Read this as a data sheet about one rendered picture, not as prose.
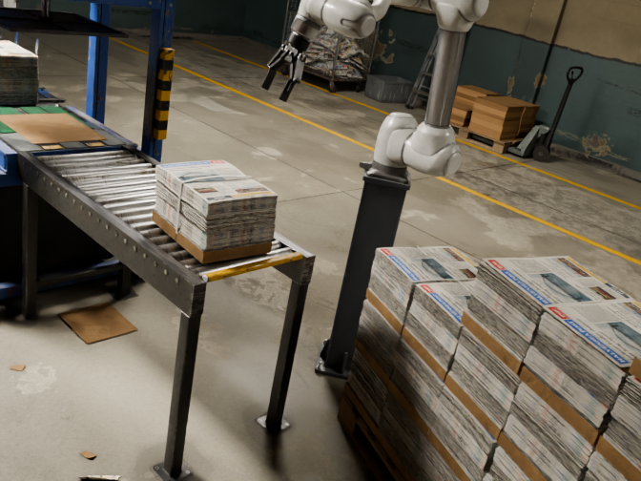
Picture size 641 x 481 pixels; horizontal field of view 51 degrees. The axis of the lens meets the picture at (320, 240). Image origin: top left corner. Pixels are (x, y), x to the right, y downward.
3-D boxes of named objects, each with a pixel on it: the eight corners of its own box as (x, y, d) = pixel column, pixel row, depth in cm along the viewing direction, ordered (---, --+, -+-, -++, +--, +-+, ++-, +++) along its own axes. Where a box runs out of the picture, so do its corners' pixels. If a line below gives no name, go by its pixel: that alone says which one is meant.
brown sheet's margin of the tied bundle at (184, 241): (271, 252, 243) (273, 241, 241) (202, 263, 225) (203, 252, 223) (246, 235, 254) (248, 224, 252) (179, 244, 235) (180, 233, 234)
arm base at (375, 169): (360, 162, 302) (362, 151, 300) (407, 173, 301) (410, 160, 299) (357, 174, 286) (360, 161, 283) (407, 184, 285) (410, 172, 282)
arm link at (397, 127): (388, 155, 302) (400, 107, 293) (420, 168, 290) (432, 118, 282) (364, 156, 291) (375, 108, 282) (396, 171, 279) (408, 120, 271)
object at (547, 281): (568, 258, 221) (569, 255, 220) (635, 302, 198) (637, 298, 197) (480, 261, 205) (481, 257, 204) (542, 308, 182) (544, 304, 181)
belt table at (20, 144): (136, 162, 338) (138, 143, 334) (5, 174, 293) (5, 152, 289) (72, 122, 380) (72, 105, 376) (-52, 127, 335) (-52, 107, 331)
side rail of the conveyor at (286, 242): (311, 282, 255) (317, 255, 251) (300, 285, 251) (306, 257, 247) (129, 167, 336) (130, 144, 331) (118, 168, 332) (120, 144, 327)
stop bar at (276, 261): (303, 259, 245) (304, 254, 244) (207, 283, 215) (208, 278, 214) (298, 255, 247) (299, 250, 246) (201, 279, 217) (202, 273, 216)
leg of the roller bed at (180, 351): (183, 471, 247) (203, 313, 220) (170, 478, 243) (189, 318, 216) (174, 463, 250) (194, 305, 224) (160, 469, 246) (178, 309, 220)
